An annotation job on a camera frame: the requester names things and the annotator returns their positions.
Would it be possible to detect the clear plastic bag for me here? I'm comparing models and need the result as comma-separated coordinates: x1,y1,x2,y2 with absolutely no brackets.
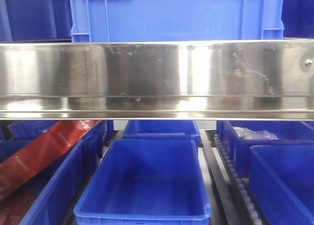
234,127,279,140

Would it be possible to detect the blue bin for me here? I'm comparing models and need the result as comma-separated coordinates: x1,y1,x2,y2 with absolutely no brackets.
249,144,314,225
0,120,114,225
216,120,314,179
74,139,211,225
123,120,200,145

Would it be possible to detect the blue bin rear right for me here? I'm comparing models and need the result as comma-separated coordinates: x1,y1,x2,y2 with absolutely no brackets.
216,120,314,179

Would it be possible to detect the red foil package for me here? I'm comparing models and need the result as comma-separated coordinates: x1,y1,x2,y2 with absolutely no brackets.
0,120,100,202

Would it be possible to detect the roller track rail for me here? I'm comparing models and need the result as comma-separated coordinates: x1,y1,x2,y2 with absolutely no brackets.
213,134,269,225

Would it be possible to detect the blue bin front right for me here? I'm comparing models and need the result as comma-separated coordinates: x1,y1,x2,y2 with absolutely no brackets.
249,144,314,225

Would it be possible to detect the stainless steel shelf rail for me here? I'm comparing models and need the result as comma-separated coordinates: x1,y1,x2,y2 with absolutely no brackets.
0,39,314,120

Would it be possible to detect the blue bin front centre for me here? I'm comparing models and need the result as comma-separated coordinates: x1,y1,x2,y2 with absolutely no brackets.
74,139,211,225

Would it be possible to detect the large blue crate upper shelf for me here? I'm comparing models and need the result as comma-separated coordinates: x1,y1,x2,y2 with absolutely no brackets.
70,0,284,42

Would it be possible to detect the blue bin left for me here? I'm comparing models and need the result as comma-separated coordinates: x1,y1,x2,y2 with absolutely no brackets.
0,120,114,225

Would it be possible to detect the blue bin rear centre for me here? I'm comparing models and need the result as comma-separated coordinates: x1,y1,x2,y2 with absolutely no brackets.
123,120,200,145

